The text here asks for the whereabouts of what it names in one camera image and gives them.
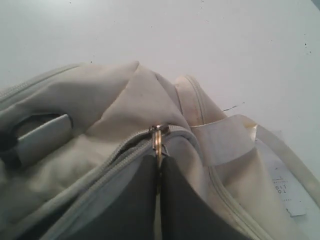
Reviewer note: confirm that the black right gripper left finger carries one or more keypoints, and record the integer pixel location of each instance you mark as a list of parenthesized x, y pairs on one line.
[(130, 216)]

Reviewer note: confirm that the beige fabric duffel bag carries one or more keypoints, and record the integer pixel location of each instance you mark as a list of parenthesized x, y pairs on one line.
[(70, 133)]

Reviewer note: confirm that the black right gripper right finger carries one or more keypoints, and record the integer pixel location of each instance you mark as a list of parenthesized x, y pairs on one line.
[(184, 215)]

